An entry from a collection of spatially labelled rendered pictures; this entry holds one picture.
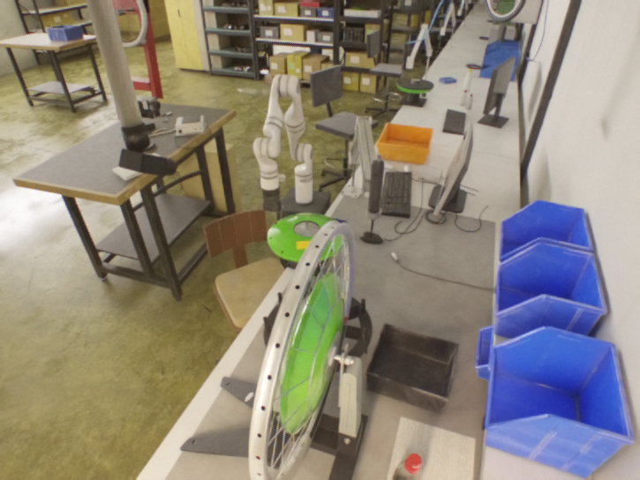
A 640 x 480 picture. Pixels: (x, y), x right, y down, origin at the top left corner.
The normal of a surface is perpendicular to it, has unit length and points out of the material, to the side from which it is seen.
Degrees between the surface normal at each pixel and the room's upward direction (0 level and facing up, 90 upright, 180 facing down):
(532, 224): 88
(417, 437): 0
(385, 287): 0
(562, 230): 88
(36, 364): 0
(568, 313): 92
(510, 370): 88
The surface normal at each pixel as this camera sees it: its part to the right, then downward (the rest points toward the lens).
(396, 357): 0.00, -0.79
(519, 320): -0.37, 0.60
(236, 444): -0.30, -0.81
